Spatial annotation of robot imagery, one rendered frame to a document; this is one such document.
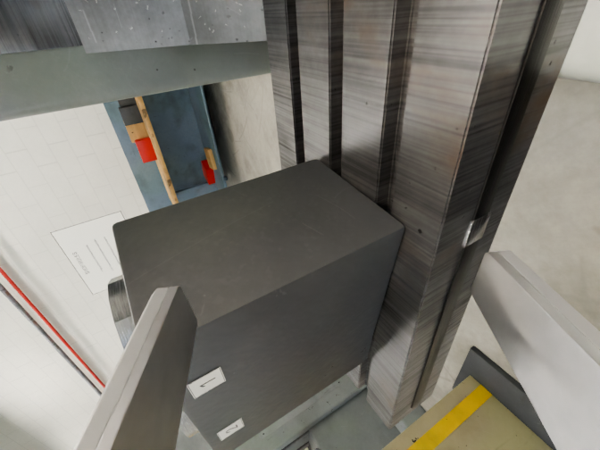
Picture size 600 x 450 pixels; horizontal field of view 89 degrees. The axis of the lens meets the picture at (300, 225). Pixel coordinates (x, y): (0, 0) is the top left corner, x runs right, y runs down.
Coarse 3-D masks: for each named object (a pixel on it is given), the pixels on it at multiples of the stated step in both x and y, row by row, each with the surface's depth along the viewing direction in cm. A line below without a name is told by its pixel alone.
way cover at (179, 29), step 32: (64, 0) 39; (96, 0) 40; (128, 0) 40; (160, 0) 40; (192, 0) 40; (224, 0) 39; (256, 0) 38; (96, 32) 42; (128, 32) 42; (160, 32) 42; (192, 32) 42; (224, 32) 41; (256, 32) 40
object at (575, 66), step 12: (588, 0) 16; (588, 12) 16; (588, 24) 16; (576, 36) 17; (588, 36) 17; (576, 48) 17; (588, 48) 17; (564, 60) 18; (576, 60) 17; (588, 60) 17; (564, 72) 18; (576, 72) 18; (588, 72) 17
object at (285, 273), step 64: (256, 192) 26; (320, 192) 26; (128, 256) 20; (192, 256) 20; (256, 256) 20; (320, 256) 20; (384, 256) 23; (128, 320) 19; (256, 320) 19; (320, 320) 24; (192, 384) 19; (256, 384) 24; (320, 384) 33
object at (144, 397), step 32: (160, 288) 10; (160, 320) 8; (192, 320) 10; (128, 352) 8; (160, 352) 8; (192, 352) 10; (128, 384) 7; (160, 384) 8; (96, 416) 6; (128, 416) 6; (160, 416) 8; (96, 448) 6; (128, 448) 6; (160, 448) 8
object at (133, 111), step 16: (192, 96) 380; (128, 112) 330; (144, 112) 312; (128, 128) 340; (144, 128) 348; (208, 128) 365; (144, 144) 347; (208, 144) 396; (144, 160) 356; (160, 160) 342; (208, 160) 405; (208, 176) 427; (176, 192) 440
